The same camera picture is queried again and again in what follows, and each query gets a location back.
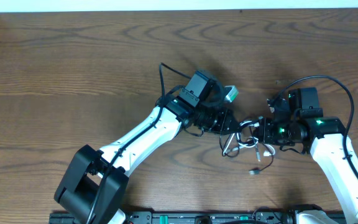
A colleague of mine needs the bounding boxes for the white cable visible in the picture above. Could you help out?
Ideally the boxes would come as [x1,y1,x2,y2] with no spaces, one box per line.
[233,119,276,157]

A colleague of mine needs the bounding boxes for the thin black cable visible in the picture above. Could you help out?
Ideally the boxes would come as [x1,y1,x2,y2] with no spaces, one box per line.
[249,142,275,175]

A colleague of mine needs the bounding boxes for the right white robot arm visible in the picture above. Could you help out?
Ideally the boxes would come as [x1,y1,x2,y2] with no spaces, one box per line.
[255,88,358,223]

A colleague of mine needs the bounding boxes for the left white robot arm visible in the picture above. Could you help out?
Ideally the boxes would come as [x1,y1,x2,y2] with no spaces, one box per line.
[54,70,240,224]

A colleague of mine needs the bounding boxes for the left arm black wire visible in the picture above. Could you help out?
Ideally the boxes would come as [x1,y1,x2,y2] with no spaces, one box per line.
[85,62,192,224]

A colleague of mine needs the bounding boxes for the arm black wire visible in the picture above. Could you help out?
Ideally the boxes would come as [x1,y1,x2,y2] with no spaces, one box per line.
[85,62,192,224]
[272,75,358,209]

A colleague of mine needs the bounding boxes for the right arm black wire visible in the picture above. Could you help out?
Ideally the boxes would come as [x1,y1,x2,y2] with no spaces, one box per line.
[272,75,358,209]

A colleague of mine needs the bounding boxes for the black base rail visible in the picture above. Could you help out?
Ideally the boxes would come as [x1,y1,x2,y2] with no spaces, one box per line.
[48,210,346,224]

